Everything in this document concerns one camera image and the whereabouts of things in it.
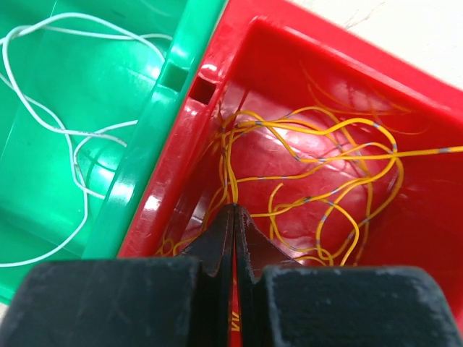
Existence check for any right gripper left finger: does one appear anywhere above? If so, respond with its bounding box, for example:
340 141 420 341
1 205 235 346

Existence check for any green bin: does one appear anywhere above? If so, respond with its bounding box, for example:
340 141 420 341
1 1 226 304

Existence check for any white cable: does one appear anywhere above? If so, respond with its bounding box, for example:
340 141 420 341
0 12 174 268

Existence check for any yellow cable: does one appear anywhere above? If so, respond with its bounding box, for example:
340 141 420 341
155 61 463 267

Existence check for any red bin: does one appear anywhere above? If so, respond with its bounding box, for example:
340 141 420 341
119 1 462 334

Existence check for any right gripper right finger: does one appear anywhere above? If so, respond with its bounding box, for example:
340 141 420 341
234 205 462 346

